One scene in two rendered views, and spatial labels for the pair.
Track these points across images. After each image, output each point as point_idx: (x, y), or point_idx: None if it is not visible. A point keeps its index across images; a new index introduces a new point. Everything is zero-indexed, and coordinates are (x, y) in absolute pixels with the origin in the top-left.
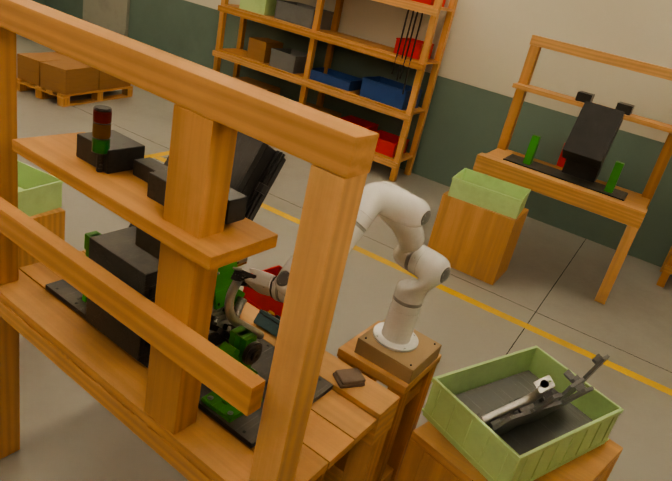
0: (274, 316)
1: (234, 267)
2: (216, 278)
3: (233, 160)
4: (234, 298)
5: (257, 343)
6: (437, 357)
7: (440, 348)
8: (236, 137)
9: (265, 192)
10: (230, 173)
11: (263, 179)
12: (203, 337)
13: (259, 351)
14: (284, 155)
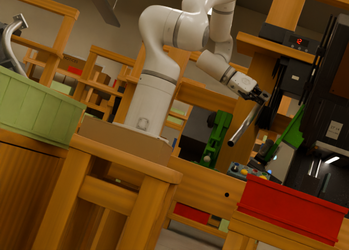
0: (253, 169)
1: (270, 94)
2: (247, 73)
3: (271, 4)
4: (252, 109)
5: (213, 111)
6: (77, 133)
7: (83, 119)
8: None
9: (316, 51)
10: (269, 11)
11: (324, 43)
12: (226, 95)
13: (209, 115)
14: (330, 15)
